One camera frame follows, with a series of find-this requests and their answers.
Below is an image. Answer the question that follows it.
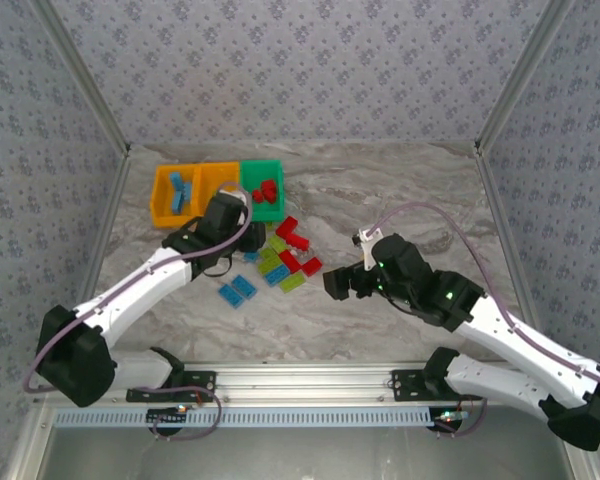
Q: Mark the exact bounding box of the orange plastic bin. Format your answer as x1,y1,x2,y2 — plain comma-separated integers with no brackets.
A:
193,162,242,219
149,164,204,230

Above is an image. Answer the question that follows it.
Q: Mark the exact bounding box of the green plastic bin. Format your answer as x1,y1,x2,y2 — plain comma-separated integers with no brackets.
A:
238,158,286,224

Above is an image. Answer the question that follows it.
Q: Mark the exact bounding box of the small controller board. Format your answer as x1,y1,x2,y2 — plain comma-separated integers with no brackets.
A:
147,405,190,436
432,407,474,435

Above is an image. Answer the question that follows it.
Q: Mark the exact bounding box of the grey metal lower panel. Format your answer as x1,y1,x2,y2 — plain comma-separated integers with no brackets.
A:
7,404,600,480

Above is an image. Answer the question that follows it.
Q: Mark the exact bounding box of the wide aluminium mounting rail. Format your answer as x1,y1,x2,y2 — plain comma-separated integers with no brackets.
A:
33,362,580,405

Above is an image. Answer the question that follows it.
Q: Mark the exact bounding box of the aluminium side rail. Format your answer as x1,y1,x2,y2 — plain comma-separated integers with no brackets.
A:
474,144,551,364
57,149,133,369

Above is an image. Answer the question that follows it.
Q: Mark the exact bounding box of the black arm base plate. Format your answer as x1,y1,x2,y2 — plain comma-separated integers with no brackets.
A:
390,368,483,403
125,370,217,404

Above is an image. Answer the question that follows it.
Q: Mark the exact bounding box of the white slotted cable duct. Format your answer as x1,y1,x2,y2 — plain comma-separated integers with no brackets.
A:
53,405,435,429

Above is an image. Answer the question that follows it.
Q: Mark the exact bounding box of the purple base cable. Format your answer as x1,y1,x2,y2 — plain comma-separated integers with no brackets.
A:
152,382,222,442
437,394,489,439

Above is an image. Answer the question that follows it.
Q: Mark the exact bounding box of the aluminium frame post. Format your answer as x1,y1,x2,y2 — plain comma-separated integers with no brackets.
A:
32,0,133,156
473,0,579,156

